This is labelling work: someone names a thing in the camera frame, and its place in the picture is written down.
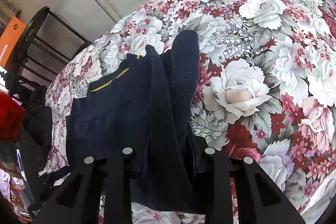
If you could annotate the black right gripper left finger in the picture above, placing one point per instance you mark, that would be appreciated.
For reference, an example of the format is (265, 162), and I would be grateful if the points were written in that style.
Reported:
(77, 200)

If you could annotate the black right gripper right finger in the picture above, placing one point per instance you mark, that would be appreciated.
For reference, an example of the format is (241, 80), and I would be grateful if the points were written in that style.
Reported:
(216, 177)

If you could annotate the navy blue knit cardigan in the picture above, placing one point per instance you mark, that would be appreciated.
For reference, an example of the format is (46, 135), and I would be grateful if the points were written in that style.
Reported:
(145, 105)

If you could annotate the red plush toy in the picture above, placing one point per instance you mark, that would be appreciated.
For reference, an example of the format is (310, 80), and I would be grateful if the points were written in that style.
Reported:
(11, 117)

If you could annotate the floral bed sheet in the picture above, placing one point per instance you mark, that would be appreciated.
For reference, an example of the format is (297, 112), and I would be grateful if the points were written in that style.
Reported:
(266, 88)

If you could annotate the orange cardboard box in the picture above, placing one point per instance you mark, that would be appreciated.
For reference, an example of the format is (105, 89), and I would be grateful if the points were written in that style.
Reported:
(9, 40)

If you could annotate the black metal bed frame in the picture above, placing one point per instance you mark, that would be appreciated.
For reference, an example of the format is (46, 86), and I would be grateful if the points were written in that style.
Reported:
(34, 61)

